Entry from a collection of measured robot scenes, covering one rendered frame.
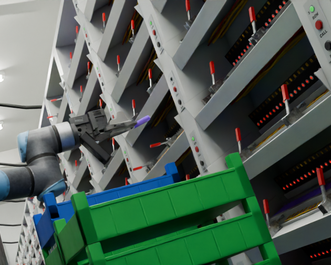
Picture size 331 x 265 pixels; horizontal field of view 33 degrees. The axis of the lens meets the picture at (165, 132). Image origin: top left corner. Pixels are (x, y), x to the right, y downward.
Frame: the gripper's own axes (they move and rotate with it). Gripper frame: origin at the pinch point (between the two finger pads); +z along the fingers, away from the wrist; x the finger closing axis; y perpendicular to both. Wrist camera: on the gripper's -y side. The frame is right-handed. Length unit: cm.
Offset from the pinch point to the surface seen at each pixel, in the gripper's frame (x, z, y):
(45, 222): -48, -41, -30
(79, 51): 75, 12, 65
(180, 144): -6.7, 10.7, -11.6
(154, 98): 1.5, 10.8, 8.3
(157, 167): 20.6, 10.3, -11.2
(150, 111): 10.3, 11.2, 6.9
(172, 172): -52, -12, -28
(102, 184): 110, 10, 7
